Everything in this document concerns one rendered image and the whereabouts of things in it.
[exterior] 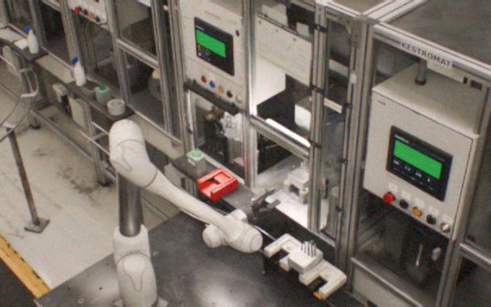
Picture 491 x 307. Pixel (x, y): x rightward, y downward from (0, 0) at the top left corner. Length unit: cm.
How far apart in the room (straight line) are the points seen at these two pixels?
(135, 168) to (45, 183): 245
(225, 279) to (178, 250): 31
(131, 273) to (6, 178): 238
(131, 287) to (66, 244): 160
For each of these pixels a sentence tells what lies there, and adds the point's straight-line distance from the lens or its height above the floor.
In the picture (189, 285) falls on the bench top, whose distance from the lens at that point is 331.
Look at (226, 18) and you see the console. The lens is 299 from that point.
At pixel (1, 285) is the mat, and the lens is 447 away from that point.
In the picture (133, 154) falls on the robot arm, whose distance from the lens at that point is 271.
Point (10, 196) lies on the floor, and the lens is 509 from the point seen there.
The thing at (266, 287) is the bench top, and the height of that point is 68.
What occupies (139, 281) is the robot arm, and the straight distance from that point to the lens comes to 305.
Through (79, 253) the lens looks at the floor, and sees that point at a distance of 453.
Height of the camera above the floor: 314
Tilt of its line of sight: 38 degrees down
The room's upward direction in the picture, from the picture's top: 2 degrees counter-clockwise
